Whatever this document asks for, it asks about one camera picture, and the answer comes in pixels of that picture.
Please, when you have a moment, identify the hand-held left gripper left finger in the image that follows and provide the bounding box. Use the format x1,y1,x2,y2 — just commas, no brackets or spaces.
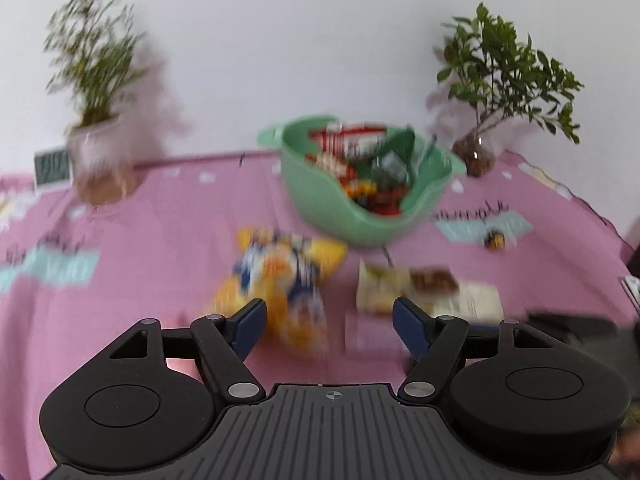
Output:
110,298,267,406

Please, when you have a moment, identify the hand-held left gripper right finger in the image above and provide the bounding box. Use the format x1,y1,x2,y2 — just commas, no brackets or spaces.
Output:
393,297,566,406

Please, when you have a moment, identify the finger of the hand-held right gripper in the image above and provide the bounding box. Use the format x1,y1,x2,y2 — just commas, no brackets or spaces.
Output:
526,311,622,350

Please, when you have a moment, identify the yellow and blue snack bag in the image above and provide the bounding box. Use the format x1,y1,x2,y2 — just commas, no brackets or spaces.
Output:
207,227,348,353

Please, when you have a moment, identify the green plastic bowl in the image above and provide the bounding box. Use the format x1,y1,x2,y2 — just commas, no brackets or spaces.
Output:
257,115,468,249

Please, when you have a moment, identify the pile of snack packets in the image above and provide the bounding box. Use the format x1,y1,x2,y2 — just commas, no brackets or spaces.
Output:
305,122,427,217

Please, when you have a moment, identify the white and brown snack packet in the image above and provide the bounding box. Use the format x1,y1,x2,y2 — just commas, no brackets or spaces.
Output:
356,259,505,322

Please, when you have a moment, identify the pink printed tablecloth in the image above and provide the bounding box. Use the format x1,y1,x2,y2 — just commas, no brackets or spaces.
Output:
0,150,640,480

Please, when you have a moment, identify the woven round coaster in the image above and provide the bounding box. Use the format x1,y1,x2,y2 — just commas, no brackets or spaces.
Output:
74,174,140,207

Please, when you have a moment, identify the small standing sign card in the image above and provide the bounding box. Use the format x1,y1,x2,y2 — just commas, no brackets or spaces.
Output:
33,148,72,192

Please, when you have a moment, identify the potted plant in white pot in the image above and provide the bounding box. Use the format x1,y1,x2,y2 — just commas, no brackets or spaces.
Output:
42,0,147,187

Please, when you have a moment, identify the leafy plant in glass vase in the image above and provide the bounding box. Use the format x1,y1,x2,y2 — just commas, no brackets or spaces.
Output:
436,2,585,179

